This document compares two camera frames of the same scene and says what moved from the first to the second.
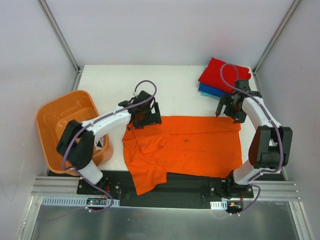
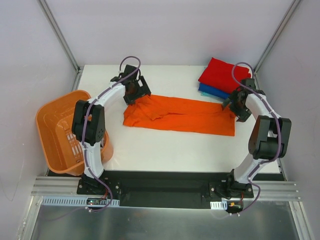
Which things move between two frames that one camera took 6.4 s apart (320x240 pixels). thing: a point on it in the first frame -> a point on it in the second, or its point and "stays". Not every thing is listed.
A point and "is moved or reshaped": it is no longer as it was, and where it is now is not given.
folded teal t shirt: [202, 93] stays
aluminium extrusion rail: [265, 189] stays
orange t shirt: [195, 146] is moved or reshaped
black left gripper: [152, 116] -> [137, 92]
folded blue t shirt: [212, 90] stays
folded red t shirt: [211, 77] stays
